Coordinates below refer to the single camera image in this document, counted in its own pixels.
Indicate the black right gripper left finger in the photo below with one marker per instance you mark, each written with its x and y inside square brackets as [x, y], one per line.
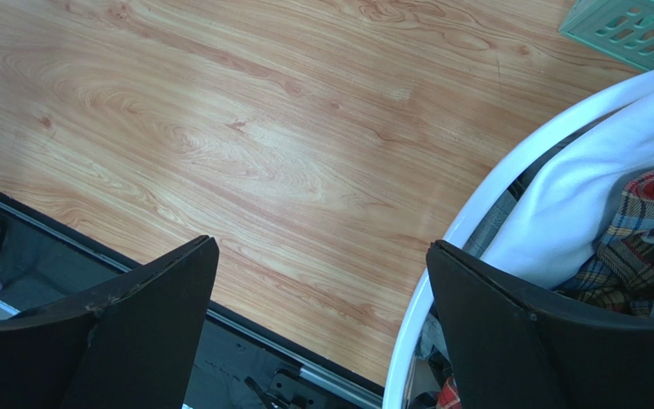
[129, 342]

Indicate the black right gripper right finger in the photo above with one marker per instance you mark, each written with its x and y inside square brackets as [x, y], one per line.
[513, 344]

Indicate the brown blue red plaid shirt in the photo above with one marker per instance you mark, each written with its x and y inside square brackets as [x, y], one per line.
[619, 276]

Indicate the white laundry basket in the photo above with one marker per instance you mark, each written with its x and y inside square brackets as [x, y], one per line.
[540, 147]

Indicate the white shirt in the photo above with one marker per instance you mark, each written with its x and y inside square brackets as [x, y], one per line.
[552, 230]

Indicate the green plastic file organizer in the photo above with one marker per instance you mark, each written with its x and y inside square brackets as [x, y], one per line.
[620, 29]

